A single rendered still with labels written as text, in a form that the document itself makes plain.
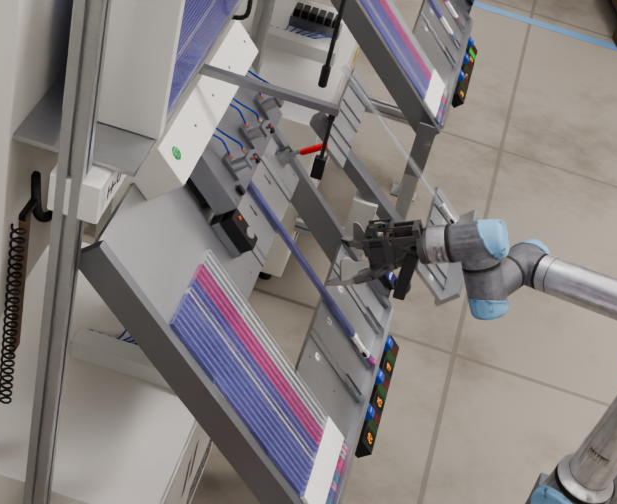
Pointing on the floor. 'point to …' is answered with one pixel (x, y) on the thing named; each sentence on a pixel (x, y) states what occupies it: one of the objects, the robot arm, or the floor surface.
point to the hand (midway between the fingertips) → (333, 264)
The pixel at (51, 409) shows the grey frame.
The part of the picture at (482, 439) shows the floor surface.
